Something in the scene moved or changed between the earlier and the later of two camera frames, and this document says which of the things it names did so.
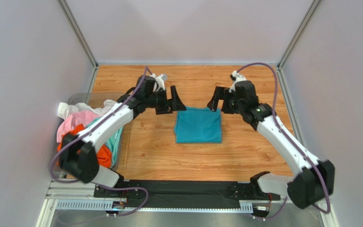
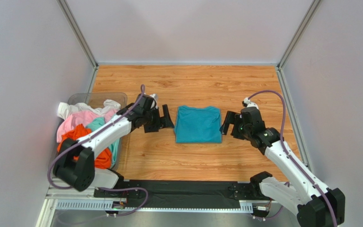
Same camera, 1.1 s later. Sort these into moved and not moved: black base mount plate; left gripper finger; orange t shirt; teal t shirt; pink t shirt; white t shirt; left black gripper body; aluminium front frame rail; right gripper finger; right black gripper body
Moved: right gripper finger; left gripper finger; left black gripper body; right black gripper body
Not moved: pink t shirt; orange t shirt; aluminium front frame rail; white t shirt; teal t shirt; black base mount plate
